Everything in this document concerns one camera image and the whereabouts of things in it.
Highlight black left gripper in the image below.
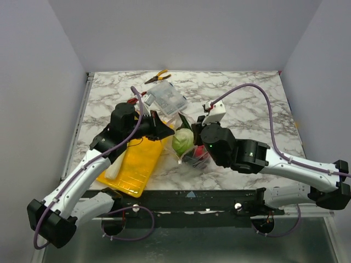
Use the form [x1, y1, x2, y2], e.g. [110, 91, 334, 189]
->
[124, 111, 176, 141]

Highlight green cabbage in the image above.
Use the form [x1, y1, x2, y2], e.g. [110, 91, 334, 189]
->
[172, 129, 194, 156]

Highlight clear pink dotted zip bag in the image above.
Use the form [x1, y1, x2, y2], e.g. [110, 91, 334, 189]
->
[165, 112, 211, 170]

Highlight red tomato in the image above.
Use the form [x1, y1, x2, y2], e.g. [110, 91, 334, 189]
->
[193, 145, 208, 160]

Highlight purple eggplant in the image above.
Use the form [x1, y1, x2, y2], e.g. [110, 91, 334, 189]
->
[183, 155, 207, 169]

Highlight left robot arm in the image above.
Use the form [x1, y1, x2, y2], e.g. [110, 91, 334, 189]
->
[27, 102, 174, 250]

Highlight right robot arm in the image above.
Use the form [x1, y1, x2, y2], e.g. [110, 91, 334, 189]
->
[191, 116, 350, 215]

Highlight yellow plastic tray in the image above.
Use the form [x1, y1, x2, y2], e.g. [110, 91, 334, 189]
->
[96, 136, 172, 198]

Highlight clear plastic screw box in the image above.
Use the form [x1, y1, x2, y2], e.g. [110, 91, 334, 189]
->
[145, 81, 188, 117]

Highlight red black utility knife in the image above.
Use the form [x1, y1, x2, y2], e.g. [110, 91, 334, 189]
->
[127, 92, 146, 105]

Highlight white leek stalk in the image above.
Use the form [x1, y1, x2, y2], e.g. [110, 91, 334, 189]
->
[105, 152, 125, 180]

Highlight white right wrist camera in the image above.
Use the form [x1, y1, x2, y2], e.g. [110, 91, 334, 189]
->
[202, 100, 226, 126]

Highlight yellow handled pliers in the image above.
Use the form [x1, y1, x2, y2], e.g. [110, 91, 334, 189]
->
[144, 70, 171, 84]

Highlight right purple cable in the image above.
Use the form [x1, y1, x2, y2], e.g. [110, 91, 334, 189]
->
[211, 83, 351, 238]

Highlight purple cable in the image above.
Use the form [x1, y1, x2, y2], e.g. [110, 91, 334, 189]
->
[33, 85, 155, 250]
[211, 83, 351, 238]

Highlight black metal base rail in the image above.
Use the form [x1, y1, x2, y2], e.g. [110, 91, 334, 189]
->
[90, 188, 287, 230]

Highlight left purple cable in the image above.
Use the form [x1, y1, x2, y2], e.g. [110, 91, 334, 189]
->
[33, 85, 155, 250]

